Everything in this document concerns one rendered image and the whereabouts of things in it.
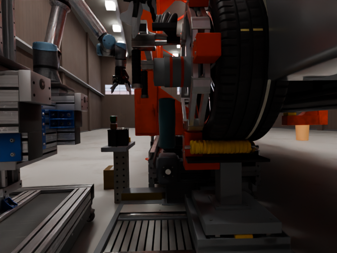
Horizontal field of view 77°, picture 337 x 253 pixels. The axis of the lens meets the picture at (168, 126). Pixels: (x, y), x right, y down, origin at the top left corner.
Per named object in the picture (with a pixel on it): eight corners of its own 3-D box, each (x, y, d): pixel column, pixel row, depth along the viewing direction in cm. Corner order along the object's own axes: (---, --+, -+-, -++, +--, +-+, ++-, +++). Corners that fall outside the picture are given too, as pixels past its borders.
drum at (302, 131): (313, 140, 600) (313, 119, 598) (301, 140, 596) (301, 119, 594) (303, 139, 637) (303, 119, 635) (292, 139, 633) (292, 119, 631)
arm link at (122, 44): (113, 42, 142) (125, 43, 146) (113, 59, 146) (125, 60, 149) (115, 41, 136) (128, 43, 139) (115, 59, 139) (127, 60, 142)
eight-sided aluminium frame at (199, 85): (211, 133, 72) (210, -28, 71) (192, 133, 72) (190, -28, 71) (191, 127, 127) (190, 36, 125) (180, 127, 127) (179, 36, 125)
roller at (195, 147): (257, 154, 85) (257, 139, 85) (185, 155, 85) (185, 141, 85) (251, 151, 91) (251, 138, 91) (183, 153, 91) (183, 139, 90)
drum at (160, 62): (201, 84, 92) (201, 51, 92) (152, 85, 92) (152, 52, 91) (196, 89, 106) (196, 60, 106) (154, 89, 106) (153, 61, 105)
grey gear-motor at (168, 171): (225, 209, 128) (225, 151, 127) (156, 211, 127) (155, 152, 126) (217, 198, 146) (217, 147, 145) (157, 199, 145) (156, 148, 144)
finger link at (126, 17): (119, 35, 62) (125, 2, 61) (137, 38, 61) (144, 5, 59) (114, 32, 59) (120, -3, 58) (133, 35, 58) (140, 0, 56)
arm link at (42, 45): (30, 63, 105) (29, 36, 105) (34, 70, 117) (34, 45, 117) (57, 66, 110) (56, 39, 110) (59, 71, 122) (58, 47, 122)
